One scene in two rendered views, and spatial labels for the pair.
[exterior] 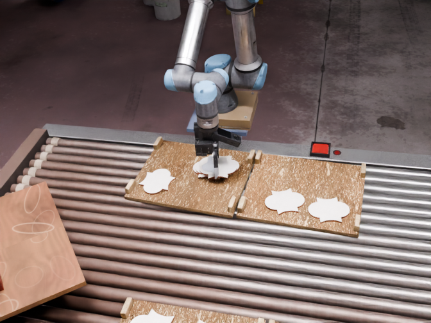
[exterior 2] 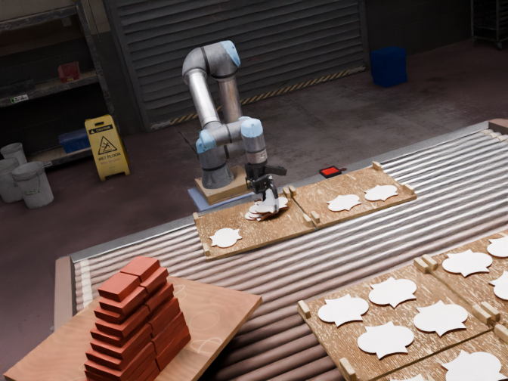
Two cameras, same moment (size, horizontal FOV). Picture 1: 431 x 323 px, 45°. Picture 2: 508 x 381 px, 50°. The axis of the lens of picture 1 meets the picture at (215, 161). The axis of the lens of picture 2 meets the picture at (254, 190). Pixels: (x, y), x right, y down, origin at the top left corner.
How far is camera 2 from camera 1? 103 cm
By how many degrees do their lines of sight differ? 29
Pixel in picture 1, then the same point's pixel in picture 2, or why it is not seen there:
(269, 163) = (304, 191)
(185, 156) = (230, 216)
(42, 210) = not seen: hidden behind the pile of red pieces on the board
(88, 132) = (114, 244)
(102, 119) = (36, 304)
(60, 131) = (82, 255)
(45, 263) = (209, 305)
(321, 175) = (351, 181)
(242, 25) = (231, 91)
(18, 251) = not seen: hidden behind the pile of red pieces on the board
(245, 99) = (235, 171)
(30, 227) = not seen: hidden behind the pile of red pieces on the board
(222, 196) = (292, 221)
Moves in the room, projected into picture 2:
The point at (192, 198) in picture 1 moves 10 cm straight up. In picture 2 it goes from (269, 233) to (264, 210)
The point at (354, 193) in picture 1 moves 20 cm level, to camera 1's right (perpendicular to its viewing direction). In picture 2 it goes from (385, 179) to (418, 162)
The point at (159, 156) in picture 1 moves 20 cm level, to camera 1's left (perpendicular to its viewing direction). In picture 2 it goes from (206, 226) to (162, 247)
